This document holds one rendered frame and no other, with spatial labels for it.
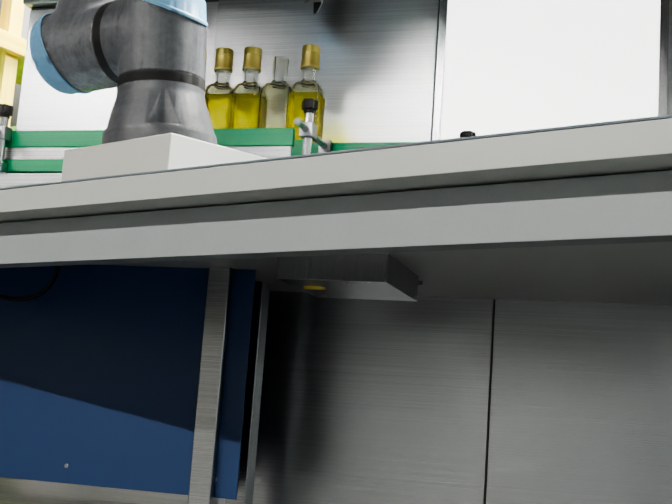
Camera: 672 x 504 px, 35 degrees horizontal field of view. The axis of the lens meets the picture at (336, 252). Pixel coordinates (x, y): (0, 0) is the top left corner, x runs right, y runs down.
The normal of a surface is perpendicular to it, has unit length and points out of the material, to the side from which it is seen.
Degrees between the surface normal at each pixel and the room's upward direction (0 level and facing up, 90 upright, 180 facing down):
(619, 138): 90
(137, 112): 76
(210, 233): 90
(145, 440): 90
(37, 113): 90
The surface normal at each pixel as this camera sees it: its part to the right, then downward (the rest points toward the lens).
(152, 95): 0.02, -0.40
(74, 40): -0.51, 0.02
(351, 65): -0.27, -0.17
